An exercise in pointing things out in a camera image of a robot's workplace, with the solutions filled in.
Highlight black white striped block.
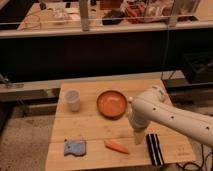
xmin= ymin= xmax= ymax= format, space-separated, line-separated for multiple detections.
xmin=146 ymin=134 xmax=165 ymax=166

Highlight blue sponge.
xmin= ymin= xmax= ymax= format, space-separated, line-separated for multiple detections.
xmin=64 ymin=140 xmax=86 ymax=157

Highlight orange bowl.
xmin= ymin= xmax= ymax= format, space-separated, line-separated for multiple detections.
xmin=96 ymin=90 xmax=127 ymax=119

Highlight red cloth item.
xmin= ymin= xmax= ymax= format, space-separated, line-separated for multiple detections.
xmin=125 ymin=5 xmax=145 ymax=24

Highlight black bag on desk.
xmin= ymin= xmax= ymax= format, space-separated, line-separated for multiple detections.
xmin=102 ymin=10 xmax=124 ymax=25

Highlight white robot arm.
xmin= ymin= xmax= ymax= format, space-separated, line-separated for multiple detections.
xmin=129 ymin=85 xmax=213 ymax=148

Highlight black cable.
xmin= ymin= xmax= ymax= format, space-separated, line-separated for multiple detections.
xmin=175 ymin=143 xmax=213 ymax=171

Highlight white ceramic cup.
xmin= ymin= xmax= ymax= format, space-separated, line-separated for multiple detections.
xmin=64 ymin=90 xmax=80 ymax=112

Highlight metal vertical post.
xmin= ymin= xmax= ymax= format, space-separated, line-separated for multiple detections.
xmin=79 ymin=0 xmax=90 ymax=31

